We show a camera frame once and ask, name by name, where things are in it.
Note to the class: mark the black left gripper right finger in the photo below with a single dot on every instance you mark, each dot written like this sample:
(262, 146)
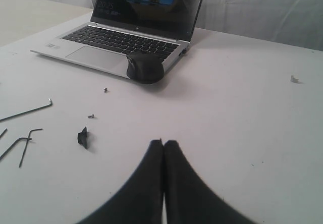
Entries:
(188, 198)

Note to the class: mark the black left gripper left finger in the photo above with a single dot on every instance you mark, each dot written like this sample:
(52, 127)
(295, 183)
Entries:
(140, 199)

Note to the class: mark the black plastic piece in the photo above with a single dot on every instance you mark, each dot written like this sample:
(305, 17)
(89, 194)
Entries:
(82, 138)

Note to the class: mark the bent hex key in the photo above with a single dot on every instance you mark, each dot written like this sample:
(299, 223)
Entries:
(26, 145)

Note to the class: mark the black computer mouse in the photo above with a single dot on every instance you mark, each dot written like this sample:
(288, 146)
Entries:
(144, 68)

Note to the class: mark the long hex key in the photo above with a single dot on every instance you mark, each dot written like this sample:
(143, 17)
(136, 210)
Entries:
(50, 103)

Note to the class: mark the small hex key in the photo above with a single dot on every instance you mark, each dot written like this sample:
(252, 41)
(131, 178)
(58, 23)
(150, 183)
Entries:
(13, 145)

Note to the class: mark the small white paper scrap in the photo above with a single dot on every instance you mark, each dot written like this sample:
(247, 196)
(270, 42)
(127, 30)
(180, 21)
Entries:
(294, 80)

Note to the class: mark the silver laptop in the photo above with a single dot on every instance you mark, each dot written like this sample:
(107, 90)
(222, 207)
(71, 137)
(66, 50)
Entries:
(120, 27)

